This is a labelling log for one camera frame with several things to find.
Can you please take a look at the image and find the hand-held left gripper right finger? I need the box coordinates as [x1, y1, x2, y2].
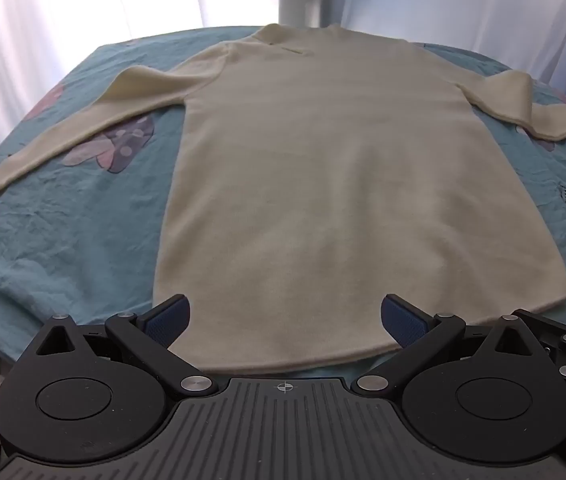
[354, 294, 551, 397]

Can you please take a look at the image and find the teal printed bed sheet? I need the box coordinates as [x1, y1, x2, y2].
[0, 25, 566, 381]

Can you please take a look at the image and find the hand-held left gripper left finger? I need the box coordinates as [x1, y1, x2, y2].
[23, 294, 218, 396]

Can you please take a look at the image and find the cream knit sweater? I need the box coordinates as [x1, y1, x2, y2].
[0, 22, 566, 376]

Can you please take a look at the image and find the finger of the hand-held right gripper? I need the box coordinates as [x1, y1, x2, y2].
[513, 309, 566, 357]

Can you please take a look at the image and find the white sheer curtain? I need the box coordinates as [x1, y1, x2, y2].
[340, 0, 566, 101]
[0, 0, 281, 131]

